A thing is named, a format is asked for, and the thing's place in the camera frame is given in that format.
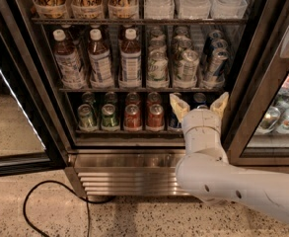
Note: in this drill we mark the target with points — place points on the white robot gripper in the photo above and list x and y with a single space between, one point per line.
201 119

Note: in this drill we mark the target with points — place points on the red bull can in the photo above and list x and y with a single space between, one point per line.
213 35
210 45
216 64

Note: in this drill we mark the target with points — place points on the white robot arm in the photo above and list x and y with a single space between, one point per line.
205 172

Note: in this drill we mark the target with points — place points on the front right blue can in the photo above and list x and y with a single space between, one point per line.
203 107

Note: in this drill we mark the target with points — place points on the blue can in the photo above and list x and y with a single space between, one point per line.
203 107
174 123

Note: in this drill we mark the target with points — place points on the front left blue can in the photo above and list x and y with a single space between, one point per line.
174 123

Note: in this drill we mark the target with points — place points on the front white can right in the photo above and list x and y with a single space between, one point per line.
186 66

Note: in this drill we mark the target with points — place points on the front right red can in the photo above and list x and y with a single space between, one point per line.
155 119

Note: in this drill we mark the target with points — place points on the front white green can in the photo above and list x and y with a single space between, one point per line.
157 69

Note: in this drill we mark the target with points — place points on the front left red can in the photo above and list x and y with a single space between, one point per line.
132 118

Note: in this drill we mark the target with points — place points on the steel fridge bottom grille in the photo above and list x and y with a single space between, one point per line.
139 174

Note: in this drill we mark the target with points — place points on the front left green can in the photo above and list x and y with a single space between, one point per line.
87 118

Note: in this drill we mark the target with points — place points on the open glass fridge door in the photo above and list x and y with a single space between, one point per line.
29 140

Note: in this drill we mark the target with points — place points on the right brown tea bottle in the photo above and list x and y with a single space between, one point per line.
130 57

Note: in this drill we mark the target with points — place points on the brown tea bottle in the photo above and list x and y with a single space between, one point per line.
100 58
130 57
69 62

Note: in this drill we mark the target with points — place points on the middle brown tea bottle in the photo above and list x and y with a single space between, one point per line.
100 58

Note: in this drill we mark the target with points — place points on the left brown tea bottle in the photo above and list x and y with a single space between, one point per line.
69 62

